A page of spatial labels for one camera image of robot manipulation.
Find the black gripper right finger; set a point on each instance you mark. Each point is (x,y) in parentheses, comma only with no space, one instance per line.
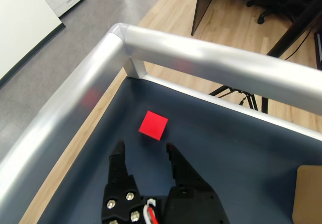
(191,204)

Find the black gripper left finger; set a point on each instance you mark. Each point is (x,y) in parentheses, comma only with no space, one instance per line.
(118,183)

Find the red cube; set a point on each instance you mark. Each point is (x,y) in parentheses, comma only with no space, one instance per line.
(153,125)

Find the square metal tin container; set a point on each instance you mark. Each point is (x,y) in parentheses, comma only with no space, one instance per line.
(309,196)

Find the dark blue table mat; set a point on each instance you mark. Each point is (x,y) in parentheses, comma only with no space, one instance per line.
(226,158)

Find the dark desk side panel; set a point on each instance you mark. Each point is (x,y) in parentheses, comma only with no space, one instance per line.
(201,7)

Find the dark brown cabinet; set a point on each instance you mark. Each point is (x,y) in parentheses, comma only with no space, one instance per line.
(319,50)

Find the black office chair base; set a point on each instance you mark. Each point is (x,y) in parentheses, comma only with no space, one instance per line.
(274,3)

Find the aluminium table frame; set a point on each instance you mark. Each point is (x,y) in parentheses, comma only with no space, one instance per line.
(176,50)

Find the black camera tripod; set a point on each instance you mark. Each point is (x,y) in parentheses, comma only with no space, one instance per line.
(289,32)

